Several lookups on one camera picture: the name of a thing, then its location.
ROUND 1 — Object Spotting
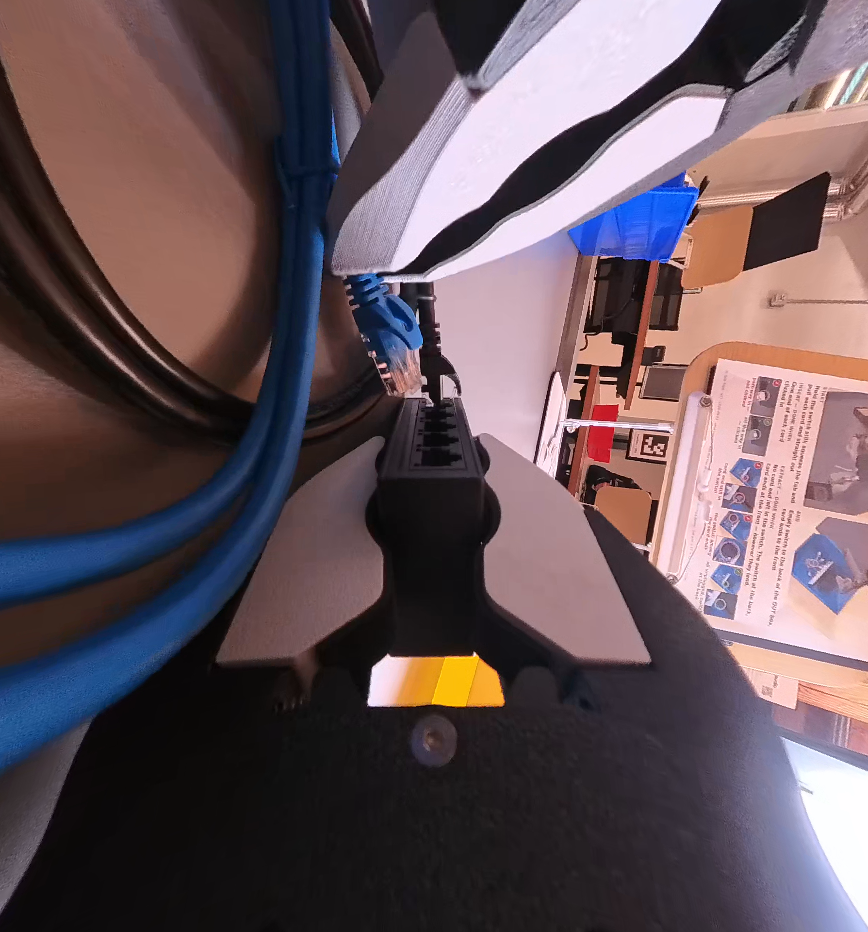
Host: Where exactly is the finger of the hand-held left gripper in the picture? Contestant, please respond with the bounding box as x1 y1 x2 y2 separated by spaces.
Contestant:
328 0 726 278
419 86 740 283

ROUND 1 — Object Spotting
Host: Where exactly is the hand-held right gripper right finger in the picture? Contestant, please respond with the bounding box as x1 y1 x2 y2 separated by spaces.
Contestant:
476 433 654 665

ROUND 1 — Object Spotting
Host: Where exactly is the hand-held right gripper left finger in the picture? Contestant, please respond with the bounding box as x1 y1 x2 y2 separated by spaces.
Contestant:
215 435 387 667

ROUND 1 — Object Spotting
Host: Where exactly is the blue plastic bin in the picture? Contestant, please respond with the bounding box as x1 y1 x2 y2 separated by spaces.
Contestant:
568 172 700 263

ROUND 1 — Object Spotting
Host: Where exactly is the black ethernet switch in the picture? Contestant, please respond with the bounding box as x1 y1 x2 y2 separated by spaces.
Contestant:
367 397 500 660

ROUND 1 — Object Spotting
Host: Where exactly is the blue ethernet cable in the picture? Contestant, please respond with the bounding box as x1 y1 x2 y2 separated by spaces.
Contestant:
0 0 424 795

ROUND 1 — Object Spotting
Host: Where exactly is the black ethernet cable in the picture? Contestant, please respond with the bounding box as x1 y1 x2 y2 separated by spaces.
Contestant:
0 0 464 447

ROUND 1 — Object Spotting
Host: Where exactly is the tan chair back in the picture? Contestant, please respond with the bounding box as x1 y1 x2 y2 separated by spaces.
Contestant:
681 206 755 290

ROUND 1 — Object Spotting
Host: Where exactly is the yellow plastic bin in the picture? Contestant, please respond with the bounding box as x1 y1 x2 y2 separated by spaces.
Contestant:
367 654 506 709

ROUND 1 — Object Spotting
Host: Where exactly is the black flat panel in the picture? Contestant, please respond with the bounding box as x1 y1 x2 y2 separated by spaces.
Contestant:
743 171 833 272

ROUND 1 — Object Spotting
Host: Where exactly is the red plastic piece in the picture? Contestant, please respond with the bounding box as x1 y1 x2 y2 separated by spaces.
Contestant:
587 404 619 463

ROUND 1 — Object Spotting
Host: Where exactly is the clear acrylic sheet stand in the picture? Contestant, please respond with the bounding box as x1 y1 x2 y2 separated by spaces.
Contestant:
561 392 719 583

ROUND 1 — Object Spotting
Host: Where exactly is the small paper note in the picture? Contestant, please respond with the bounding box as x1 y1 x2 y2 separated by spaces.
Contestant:
747 670 799 711

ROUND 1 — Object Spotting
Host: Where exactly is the instruction sheet on board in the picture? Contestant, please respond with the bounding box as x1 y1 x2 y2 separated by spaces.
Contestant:
652 342 868 693

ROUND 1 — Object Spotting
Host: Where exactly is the brown wooden desk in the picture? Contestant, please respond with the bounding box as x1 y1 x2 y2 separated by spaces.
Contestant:
568 258 868 766

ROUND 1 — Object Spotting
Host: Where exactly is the white lit panel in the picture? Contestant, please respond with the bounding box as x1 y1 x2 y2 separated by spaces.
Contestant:
779 737 868 932

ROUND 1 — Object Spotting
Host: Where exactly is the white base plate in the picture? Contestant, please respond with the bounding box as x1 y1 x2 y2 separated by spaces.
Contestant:
536 371 569 478

